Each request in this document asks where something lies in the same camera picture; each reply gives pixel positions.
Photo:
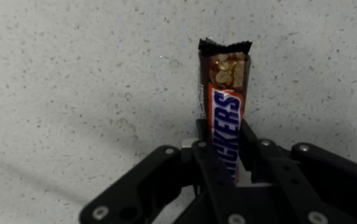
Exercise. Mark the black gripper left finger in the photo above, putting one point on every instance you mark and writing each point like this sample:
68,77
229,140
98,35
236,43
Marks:
144,186

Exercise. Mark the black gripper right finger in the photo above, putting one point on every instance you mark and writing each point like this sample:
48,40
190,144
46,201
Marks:
318,178

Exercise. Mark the brown Snickers chocolate bar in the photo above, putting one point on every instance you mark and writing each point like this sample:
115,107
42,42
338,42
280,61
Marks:
225,107

